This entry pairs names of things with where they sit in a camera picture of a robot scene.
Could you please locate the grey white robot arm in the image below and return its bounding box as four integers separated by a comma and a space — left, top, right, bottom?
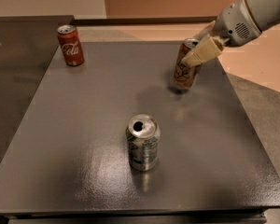
182, 0, 280, 67

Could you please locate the silver green 7up can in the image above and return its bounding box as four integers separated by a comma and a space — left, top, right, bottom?
126, 114, 161, 172

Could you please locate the red Coca-Cola can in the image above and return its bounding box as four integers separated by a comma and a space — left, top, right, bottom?
57, 24, 85, 66

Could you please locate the orange soda can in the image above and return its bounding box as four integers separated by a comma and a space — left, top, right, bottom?
173, 38, 201, 90

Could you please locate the dark side counter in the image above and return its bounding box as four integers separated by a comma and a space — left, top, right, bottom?
0, 15, 74, 162

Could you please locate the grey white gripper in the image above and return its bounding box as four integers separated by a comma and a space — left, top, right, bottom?
181, 0, 262, 67

